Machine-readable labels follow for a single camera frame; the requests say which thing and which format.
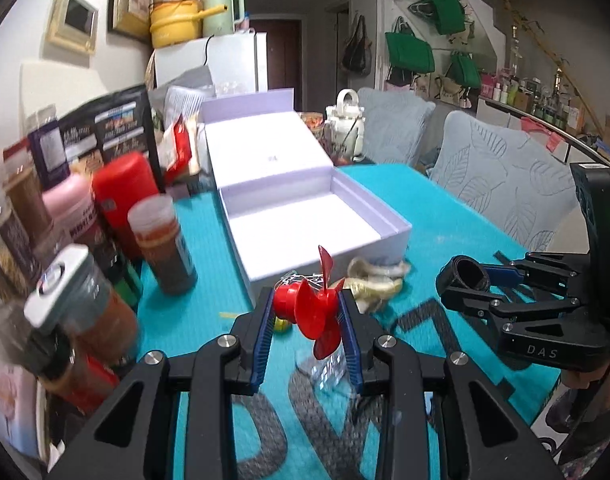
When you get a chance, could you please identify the brown spice jar clear lid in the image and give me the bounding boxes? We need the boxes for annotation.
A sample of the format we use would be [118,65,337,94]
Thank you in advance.
[127,194,198,295]

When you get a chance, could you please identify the red flower hair clip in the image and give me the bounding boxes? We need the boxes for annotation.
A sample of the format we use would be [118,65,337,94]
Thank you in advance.
[273,246,345,360]

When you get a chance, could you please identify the purple label jar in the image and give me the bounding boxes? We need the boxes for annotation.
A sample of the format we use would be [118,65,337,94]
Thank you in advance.
[26,117,71,191]

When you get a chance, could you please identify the grey leaf cushion far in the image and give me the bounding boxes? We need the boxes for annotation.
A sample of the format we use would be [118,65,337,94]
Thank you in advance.
[358,88,436,166]

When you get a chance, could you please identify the clear plastic hair clip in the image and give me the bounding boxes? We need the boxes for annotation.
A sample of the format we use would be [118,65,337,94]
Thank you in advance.
[299,347,347,391]

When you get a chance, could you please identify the yellow pot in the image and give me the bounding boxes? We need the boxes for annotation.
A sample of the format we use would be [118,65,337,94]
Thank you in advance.
[150,0,225,49]

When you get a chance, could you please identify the wall intercom panel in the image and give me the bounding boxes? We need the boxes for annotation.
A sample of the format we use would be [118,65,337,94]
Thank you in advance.
[46,0,98,55]

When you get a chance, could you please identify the white cream kettle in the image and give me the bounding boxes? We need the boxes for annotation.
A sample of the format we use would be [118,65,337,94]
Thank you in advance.
[325,89,365,165]

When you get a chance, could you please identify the beige marbled wave clip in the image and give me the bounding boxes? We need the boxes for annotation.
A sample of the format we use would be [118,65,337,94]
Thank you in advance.
[346,257,411,281]

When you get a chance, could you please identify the cream claw hair clip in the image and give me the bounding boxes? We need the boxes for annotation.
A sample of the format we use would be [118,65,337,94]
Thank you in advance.
[343,278,404,314]

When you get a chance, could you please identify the yellow lollipop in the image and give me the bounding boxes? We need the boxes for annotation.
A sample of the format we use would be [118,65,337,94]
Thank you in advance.
[218,311,292,333]

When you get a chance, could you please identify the black snack pouch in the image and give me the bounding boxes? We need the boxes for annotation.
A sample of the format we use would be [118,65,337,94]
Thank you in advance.
[59,84,164,191]

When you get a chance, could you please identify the grey leaf cushion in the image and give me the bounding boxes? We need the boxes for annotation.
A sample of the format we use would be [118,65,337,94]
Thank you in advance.
[431,110,578,252]
[358,88,436,166]

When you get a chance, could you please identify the teal bubble mailer mat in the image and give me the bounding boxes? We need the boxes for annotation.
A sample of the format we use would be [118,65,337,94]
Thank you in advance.
[138,165,559,479]

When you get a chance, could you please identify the lavender open gift box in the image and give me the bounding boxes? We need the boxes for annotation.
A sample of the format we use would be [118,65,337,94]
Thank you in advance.
[200,89,411,300]

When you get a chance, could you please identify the pink lidded jar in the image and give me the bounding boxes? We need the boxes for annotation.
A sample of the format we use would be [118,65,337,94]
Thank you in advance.
[43,174,116,273]

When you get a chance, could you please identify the red cylindrical canister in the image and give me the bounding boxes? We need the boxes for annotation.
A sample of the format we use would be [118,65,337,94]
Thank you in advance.
[92,152,159,260]

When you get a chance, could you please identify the grey leaf cushion near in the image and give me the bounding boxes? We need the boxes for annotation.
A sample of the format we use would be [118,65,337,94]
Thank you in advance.
[431,110,578,252]

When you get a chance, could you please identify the green tote bag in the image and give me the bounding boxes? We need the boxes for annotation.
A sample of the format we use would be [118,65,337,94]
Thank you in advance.
[385,16,435,74]

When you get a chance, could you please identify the white refrigerator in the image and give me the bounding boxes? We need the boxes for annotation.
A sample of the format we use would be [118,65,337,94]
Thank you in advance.
[154,32,268,93]

